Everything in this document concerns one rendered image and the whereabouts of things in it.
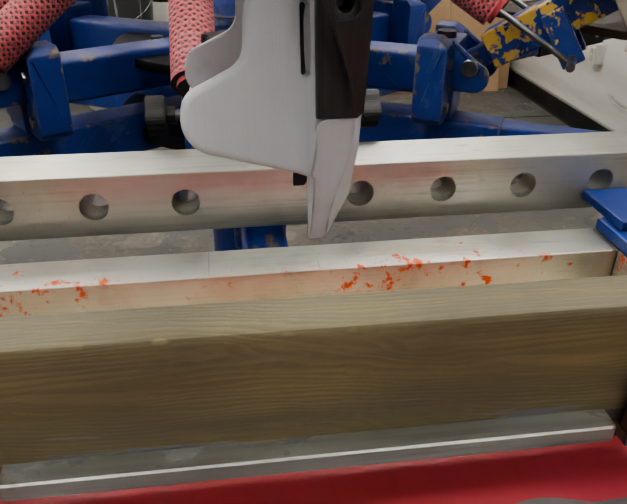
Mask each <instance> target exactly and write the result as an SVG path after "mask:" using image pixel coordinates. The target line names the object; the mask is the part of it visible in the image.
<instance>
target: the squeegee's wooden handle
mask: <svg viewBox="0 0 627 504"><path fill-rule="evenodd" d="M626 406H627V275H620V276H605V277H590V278H576V279H561V280H546V281H531V282H516V283H501V284H486V285H471V286H456V287H442V288H427V289H412V290H397V291H382V292H367V293H352V294H337V295H322V296H308V297H293V298H278V299H263V300H248V301H233V302H218V303H203V304H188V305H174V306H159V307H144V308H129V309H114V310H99V311H84V312H69V313H55V314H40V315H25V316H10V317H0V472H1V469H2V467H3V465H9V464H19V463H30V462H41V461H51V460H62V459H73V458H83V457H94V456H105V455H115V454H126V453H137V452H147V451H158V450H169V449H179V448H190V447H201V446H211V445H222V444H233V443H243V442H254V441H265V440H275V439H286V438H297V437H307V436H318V435H329V434H339V433H350V432H361V431H371V430H382V429H393V428H403V427H414V426H425V425H435V424H446V423H457V422H467V421H478V420H489V419H499V418H510V417H521V416H531V415H542V414H553V413H563V412H574V411H585V410H595V409H604V410H605V411H606V412H607V414H608V415H609V416H610V418H611V419H612V420H613V421H614V420H622V418H623V415H624V412H625V409H626Z"/></svg>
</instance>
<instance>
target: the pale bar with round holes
mask: <svg viewBox="0 0 627 504"><path fill-rule="evenodd" d="M618 188H627V131H612V132H588V133H564V134H540V135H516V136H492V137H468V138H444V139H420V140H396V141H372V142H359V143H358V149H357V155H356V160H355V165H354V170H353V175H352V180H351V185H350V191H349V194H348V196H347V197H346V199H345V201H344V203H343V205H342V207H341V208H340V210H339V212H338V214H337V216H336V218H335V219H334V221H333V222H344V221H362V220H379V219H396V218H414V217H431V216H448V215H466V214H483V213H500V212H518V211H535V210H552V209H570V208H587V207H592V206H591V205H590V204H589V203H588V202H586V201H585V200H584V199H583V197H582V196H583V192H584V191H585V190H600V189H618ZM292 224H308V220H307V182H306V183H305V185H300V186H294V185H293V183H292V173H291V172H290V171H285V170H280V169H276V168H271V167H266V166H261V165H256V164H252V163H247V162H242V161H237V160H233V159H228V158H223V157H218V156H213V155H209V154H205V153H203V152H201V151H199V150H197V149H179V150H155V151H131V152H107V153H83V154H59V155H35V156H11V157H0V241H15V240H33V239H50V238H67V237H85V236H102V235H119V234H137V233H154V232H171V231H188V230H206V229H223V228H240V227H258V226H275V225H292Z"/></svg>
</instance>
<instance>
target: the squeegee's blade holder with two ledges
mask: <svg viewBox="0 0 627 504"><path fill-rule="evenodd" d="M615 429H616V424H615V423H614V422H613V420H612V419H611V418H610V416H609V415H608V414H607V412H606V411H605V410H604V409H595V410H585V411H574V412H563V413H553V414H542V415H531V416H521V417H510V418H499V419H489V420H478V421H467V422H457V423H446V424H435V425H425V426H414V427H403V428H393V429H382V430H371V431H361V432H350V433H339V434H329V435H318V436H307V437H297V438H286V439H275V440H265V441H254V442H243V443H233V444H222V445H211V446H201V447H190V448H179V449H169V450H158V451H147V452H137V453H126V454H115V455H105V456H94V457H83V458H73V459H62V460H51V461H41V462H30V463H19V464H9V465H3V467H2V469H1V472H0V500H1V501H14V500H24V499H34V498H44V497H54V496H64V495H74V494H84V493H94V492H104V491H114V490H123V489H133V488H143V487H153V486H163V485H173V484H183V483H193V482H203V481H213V480H223V479H233V478H243V477H253V476H263V475H273V474H283V473H293V472H303V471H313V470H323V469H333V468H343V467H353V466H363V465H373V464H383V463H393V462H403V461H413V460H423V459H433V458H443V457H453V456H463V455H472V454H482V453H492V452H502V451H512V450H522V449H532V448H542V447H552V446H562V445H572V444H582V443H592V442H602V441H610V440H612V438H613V435H614V432H615Z"/></svg>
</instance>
